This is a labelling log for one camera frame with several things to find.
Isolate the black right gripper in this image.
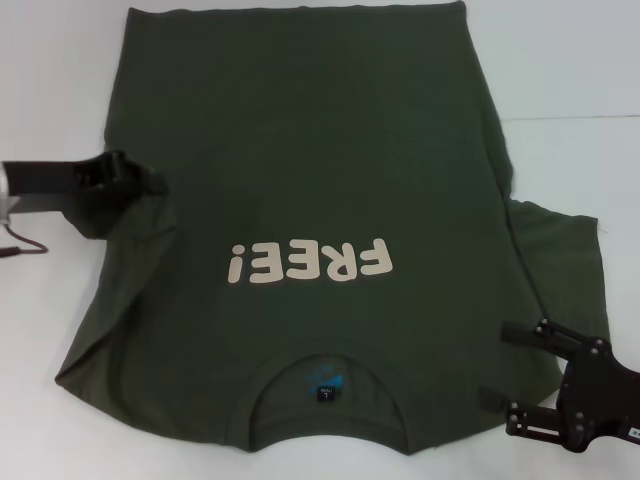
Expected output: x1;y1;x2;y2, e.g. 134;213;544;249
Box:
478;317;640;441

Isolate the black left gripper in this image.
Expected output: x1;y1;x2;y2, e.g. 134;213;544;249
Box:
2;149;169;214

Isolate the dark green FREE t-shirt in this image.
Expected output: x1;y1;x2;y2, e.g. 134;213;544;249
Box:
54;2;614;457

